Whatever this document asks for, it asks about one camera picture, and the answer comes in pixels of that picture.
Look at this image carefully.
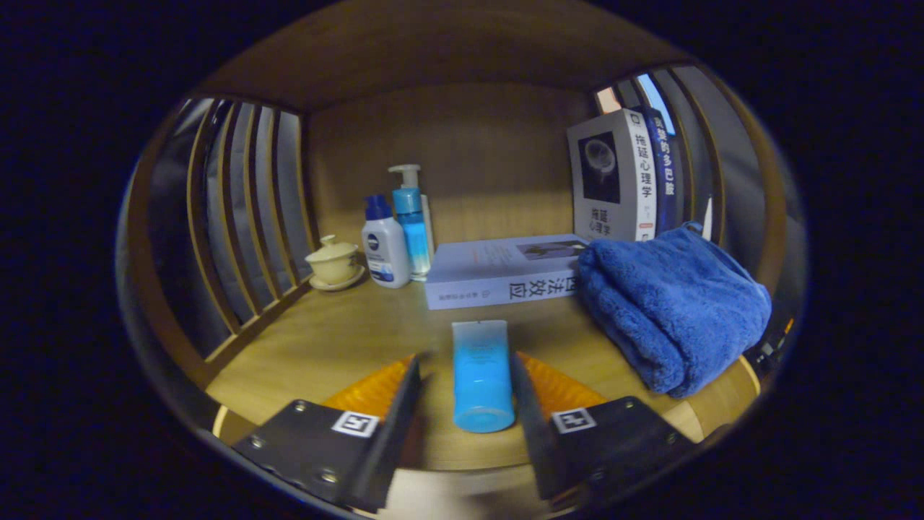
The beige lidded tea cup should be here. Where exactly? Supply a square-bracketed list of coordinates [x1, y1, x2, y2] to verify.
[305, 234, 366, 292]

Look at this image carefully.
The blue pump bottle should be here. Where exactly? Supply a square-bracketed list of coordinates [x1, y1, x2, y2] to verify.
[388, 164, 435, 282]

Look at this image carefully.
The wooden cabinet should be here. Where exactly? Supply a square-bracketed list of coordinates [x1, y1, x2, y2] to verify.
[123, 0, 795, 506]

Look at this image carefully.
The grey standing book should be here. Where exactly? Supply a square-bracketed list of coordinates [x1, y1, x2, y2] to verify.
[567, 108, 658, 243]

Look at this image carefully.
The blue folded towel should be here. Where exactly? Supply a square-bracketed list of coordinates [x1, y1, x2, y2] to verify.
[575, 221, 773, 399]

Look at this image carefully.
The wooden drawer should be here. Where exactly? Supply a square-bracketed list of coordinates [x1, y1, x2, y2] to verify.
[379, 466, 578, 519]

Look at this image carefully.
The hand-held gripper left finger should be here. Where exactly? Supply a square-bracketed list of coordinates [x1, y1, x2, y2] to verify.
[232, 352, 423, 514]

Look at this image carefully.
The wooden countertop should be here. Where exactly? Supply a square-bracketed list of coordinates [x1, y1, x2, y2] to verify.
[206, 278, 762, 470]

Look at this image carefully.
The white lotion bottle blue cap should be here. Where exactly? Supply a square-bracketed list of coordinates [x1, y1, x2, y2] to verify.
[361, 194, 411, 290]

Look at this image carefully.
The blue tube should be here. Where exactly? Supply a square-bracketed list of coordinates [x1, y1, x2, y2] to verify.
[452, 320, 516, 434]

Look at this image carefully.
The dark blue standing book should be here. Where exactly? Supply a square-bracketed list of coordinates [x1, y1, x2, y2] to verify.
[635, 106, 679, 235]

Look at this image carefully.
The white lying book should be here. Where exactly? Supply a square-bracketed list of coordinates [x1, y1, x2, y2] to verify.
[424, 233, 589, 311]

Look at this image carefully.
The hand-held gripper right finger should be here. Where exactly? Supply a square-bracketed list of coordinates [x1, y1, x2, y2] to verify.
[511, 352, 697, 503]

